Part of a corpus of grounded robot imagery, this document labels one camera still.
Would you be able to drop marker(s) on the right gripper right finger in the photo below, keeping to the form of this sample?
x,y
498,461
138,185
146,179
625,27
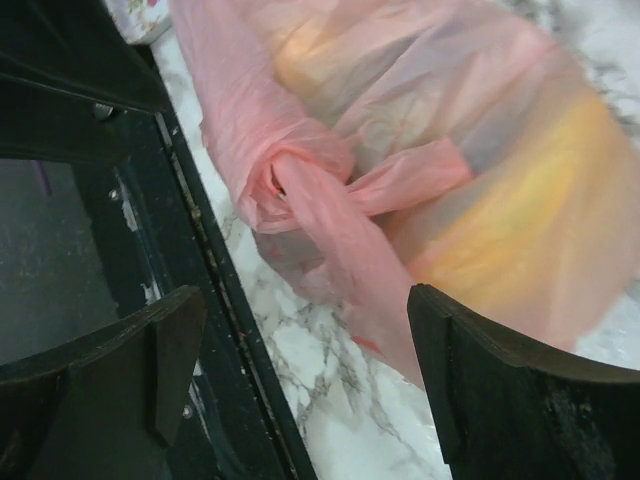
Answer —
x,y
506,406

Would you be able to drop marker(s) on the pink plastic grocery bag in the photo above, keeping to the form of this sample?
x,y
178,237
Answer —
x,y
375,145

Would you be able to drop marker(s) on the black mounting rail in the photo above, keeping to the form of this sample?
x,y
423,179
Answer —
x,y
102,214

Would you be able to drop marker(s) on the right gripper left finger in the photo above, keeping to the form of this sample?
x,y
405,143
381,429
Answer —
x,y
107,405

